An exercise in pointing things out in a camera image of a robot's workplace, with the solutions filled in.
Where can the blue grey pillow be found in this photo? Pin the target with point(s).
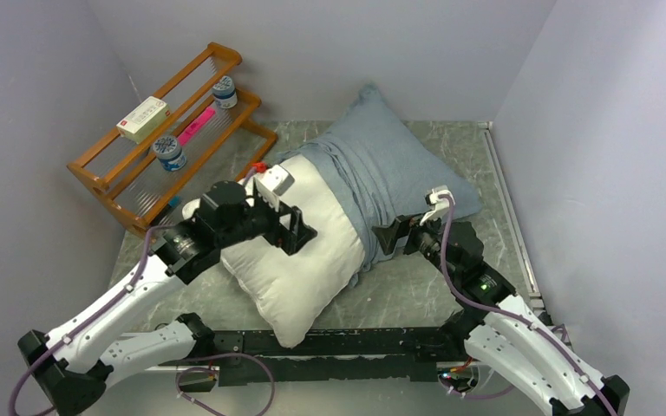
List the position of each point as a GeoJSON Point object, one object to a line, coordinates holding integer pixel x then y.
{"type": "Point", "coordinates": [378, 169]}

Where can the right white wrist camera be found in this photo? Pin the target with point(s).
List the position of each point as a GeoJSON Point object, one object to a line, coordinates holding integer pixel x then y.
{"type": "Point", "coordinates": [440, 202]}

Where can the blue white jar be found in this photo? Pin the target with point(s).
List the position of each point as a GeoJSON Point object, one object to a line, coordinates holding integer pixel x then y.
{"type": "Point", "coordinates": [169, 152]}
{"type": "Point", "coordinates": [224, 92]}

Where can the wooden tiered shelf rack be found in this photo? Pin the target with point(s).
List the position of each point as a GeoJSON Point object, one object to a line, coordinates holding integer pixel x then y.
{"type": "Point", "coordinates": [127, 178]}

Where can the white cardboard box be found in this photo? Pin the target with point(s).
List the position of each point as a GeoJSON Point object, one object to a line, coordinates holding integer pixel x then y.
{"type": "Point", "coordinates": [140, 123]}

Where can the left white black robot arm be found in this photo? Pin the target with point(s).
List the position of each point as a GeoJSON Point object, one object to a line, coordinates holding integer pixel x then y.
{"type": "Point", "coordinates": [75, 363]}

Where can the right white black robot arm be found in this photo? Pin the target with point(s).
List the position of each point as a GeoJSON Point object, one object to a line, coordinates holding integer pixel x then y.
{"type": "Point", "coordinates": [497, 327]}

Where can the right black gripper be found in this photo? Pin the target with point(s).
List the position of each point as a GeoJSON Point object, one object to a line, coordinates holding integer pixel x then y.
{"type": "Point", "coordinates": [401, 226]}

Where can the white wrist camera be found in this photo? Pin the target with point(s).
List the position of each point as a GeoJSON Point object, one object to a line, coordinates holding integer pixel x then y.
{"type": "Point", "coordinates": [270, 183]}
{"type": "Point", "coordinates": [440, 202]}

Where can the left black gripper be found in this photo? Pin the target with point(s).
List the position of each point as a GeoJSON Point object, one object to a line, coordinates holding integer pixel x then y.
{"type": "Point", "coordinates": [290, 239]}

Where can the near blue white jar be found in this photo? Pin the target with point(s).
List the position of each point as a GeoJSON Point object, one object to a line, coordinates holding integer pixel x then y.
{"type": "Point", "coordinates": [169, 152]}

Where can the far blue white jar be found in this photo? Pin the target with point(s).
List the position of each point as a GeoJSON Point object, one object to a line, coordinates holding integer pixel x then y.
{"type": "Point", "coordinates": [224, 92]}

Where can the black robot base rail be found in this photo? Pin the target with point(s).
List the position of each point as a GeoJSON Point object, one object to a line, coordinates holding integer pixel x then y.
{"type": "Point", "coordinates": [242, 357]}

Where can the white pillow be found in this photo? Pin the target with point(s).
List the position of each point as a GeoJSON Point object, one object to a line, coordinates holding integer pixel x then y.
{"type": "Point", "coordinates": [290, 292]}

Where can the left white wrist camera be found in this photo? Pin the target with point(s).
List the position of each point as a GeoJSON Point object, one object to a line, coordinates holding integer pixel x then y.
{"type": "Point", "coordinates": [270, 183]}

